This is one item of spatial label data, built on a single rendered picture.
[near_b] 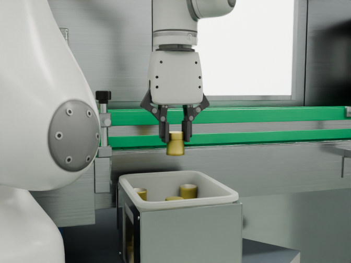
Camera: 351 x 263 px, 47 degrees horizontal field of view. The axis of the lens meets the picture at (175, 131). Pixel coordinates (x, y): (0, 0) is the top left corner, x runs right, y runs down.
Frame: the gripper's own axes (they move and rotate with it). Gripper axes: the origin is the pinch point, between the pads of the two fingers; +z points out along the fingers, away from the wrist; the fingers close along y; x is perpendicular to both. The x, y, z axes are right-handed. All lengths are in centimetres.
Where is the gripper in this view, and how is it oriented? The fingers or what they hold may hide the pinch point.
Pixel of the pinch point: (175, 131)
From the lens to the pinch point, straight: 77.3
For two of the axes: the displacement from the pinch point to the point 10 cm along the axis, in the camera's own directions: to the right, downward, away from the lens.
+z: 0.0, 9.9, 1.0
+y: -9.6, 0.3, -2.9
